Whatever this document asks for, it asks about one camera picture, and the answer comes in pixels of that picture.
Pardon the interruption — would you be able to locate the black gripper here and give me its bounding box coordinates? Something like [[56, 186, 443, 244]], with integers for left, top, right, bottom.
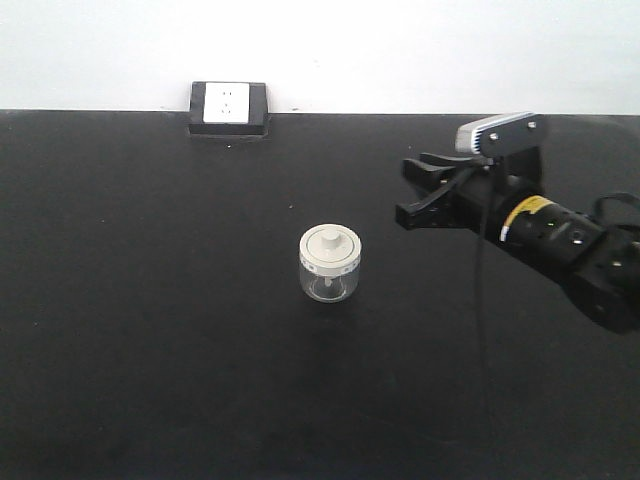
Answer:
[[395, 147, 545, 235]]

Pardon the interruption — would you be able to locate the glass jar with cream lid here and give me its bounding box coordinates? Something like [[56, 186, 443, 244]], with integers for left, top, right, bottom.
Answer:
[[299, 223, 362, 303]]

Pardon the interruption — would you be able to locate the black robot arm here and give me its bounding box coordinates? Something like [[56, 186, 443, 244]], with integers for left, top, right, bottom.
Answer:
[[395, 147, 639, 334]]

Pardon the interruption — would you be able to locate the black and white power socket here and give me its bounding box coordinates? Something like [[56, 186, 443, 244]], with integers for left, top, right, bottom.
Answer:
[[188, 81, 269, 138]]

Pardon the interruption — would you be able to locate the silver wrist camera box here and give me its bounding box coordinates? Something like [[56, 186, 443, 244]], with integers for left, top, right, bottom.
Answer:
[[454, 112, 549, 158]]

